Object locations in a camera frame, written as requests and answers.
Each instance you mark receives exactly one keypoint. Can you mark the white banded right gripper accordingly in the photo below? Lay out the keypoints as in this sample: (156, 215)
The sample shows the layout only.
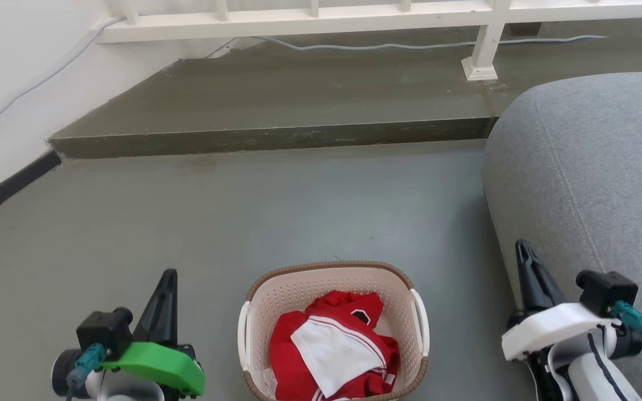
(549, 328)

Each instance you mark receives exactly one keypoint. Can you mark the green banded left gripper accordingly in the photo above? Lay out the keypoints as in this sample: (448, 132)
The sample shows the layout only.
(156, 365)

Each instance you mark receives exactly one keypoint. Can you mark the cream perforated plastic laundry basket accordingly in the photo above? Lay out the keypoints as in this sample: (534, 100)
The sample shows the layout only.
(410, 356)

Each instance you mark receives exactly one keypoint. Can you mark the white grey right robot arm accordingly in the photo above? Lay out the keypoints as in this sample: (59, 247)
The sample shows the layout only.
(594, 373)

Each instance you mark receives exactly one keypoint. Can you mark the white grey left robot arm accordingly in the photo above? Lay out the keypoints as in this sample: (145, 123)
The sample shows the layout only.
(115, 387)

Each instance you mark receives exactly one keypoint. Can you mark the grey fabric sofa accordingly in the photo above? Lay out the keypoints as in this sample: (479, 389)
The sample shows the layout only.
(594, 167)

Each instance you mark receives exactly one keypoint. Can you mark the red garment with white stripes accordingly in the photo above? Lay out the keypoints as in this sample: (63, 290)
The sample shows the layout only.
(293, 356)

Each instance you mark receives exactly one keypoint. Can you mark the black baseboard strip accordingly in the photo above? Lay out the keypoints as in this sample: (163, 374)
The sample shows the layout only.
(9, 186)

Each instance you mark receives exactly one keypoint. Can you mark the raised grey concrete step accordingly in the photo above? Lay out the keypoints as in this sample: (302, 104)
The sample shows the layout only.
(298, 100)

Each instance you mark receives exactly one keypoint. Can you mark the white metal railing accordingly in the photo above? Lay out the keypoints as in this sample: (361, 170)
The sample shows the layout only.
(354, 22)

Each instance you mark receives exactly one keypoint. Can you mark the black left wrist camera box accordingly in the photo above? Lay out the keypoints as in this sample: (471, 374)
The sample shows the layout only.
(103, 331)

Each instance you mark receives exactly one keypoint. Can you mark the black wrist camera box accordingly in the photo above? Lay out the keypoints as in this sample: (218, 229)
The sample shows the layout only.
(608, 289)
(103, 331)

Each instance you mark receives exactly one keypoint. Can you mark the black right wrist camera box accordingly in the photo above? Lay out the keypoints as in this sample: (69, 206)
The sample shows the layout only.
(608, 289)

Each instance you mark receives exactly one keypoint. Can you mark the teal left camera connector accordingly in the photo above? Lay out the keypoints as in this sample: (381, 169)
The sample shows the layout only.
(86, 362)

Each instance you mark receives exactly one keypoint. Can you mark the teal camera connector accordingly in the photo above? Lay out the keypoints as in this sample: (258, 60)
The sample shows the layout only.
(86, 362)
(633, 318)

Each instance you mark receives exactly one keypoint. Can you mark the teal right camera connector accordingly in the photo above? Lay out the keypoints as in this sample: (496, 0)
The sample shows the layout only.
(633, 318)

